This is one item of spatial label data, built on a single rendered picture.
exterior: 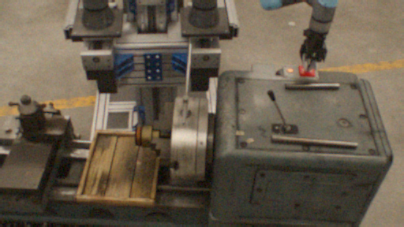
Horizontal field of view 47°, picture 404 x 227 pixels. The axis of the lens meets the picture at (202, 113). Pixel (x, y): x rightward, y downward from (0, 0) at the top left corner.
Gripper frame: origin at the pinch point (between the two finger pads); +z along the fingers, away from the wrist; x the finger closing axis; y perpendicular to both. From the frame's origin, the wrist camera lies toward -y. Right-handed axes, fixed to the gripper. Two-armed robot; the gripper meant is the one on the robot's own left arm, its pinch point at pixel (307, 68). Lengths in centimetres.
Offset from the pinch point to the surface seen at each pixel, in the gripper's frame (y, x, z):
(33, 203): 45, -101, 35
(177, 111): 24, -49, 4
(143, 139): 26, -61, 17
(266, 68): -1.0, -15.7, 2.0
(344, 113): 22.3, 10.9, 2.0
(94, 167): 24, -83, 39
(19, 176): 37, -108, 31
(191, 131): 31, -43, 6
